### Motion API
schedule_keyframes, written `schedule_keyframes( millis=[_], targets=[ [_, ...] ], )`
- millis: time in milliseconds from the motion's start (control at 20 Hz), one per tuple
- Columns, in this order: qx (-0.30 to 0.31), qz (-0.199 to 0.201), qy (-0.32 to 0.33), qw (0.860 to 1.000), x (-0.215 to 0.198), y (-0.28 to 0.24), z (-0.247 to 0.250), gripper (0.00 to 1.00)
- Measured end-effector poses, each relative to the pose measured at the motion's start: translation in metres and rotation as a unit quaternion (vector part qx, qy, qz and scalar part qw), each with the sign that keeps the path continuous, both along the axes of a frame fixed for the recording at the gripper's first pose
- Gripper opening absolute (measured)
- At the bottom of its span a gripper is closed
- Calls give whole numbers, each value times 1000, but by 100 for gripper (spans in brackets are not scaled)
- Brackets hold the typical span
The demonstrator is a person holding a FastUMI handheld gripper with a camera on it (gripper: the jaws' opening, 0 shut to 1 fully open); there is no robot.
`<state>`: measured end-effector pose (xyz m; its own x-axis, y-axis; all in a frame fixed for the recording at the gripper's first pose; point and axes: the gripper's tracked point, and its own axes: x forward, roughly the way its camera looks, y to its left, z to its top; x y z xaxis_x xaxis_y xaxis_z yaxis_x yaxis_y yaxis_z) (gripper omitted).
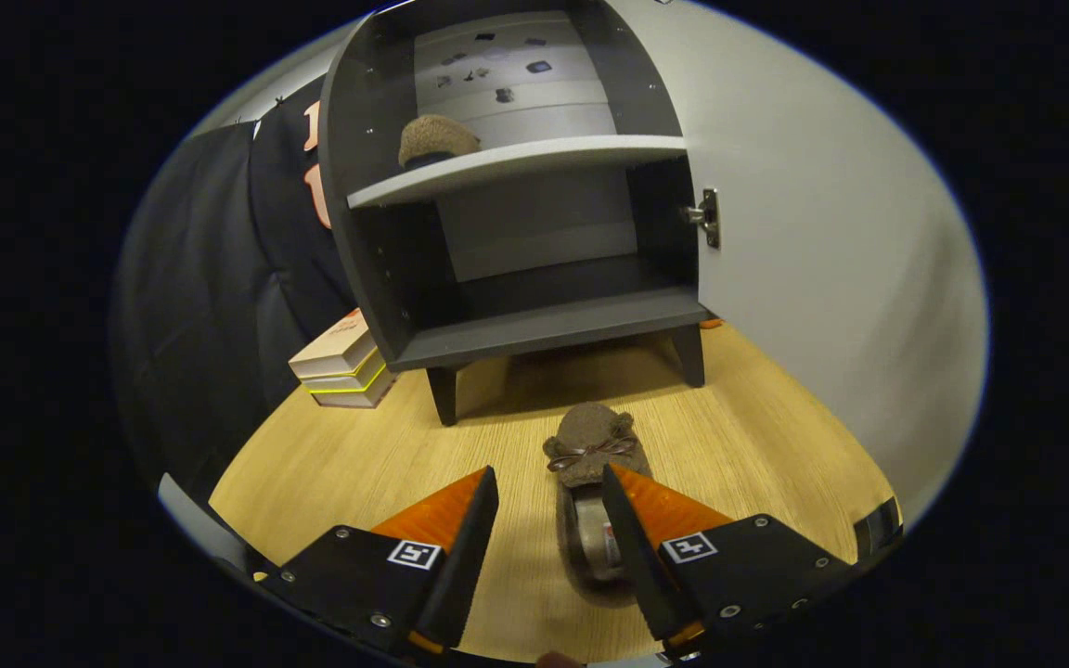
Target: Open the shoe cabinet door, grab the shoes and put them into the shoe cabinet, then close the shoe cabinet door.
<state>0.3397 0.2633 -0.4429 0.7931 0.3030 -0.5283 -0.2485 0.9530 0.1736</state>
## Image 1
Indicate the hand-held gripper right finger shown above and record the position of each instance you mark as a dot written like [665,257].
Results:
[641,566]

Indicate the beige cover book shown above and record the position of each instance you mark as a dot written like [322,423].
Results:
[335,348]

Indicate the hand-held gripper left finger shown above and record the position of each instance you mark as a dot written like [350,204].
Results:
[465,566]

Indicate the yellow edged book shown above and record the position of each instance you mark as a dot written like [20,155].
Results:
[358,390]

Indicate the brown fuzzy shoe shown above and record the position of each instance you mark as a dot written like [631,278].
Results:
[437,137]
[595,436]

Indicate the black backdrop cloth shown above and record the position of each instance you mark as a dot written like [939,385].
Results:
[210,306]

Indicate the grey shoe cabinet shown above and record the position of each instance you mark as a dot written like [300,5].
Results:
[534,325]

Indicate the metal door hinge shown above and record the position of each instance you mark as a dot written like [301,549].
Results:
[709,218]

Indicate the beige shoe cabinet door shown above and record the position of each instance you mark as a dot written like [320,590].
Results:
[822,278]

